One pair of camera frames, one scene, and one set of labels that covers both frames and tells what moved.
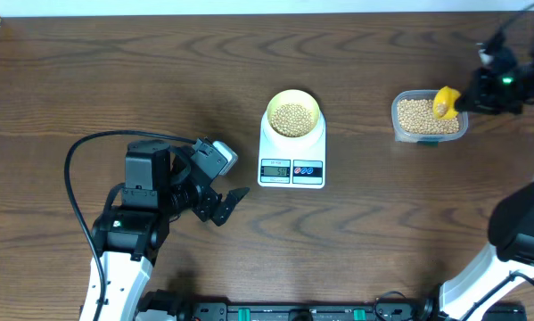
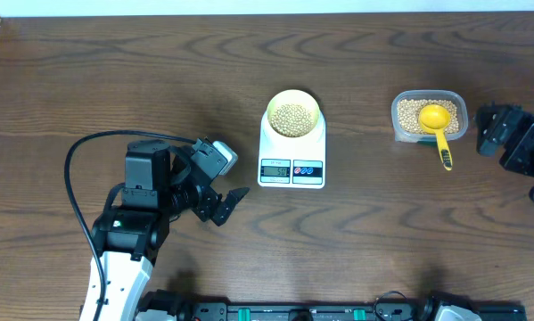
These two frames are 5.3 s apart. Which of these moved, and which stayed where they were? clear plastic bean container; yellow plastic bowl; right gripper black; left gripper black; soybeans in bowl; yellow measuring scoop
Moved: right gripper black; yellow measuring scoop
Stayed: soybeans in bowl; clear plastic bean container; yellow plastic bowl; left gripper black
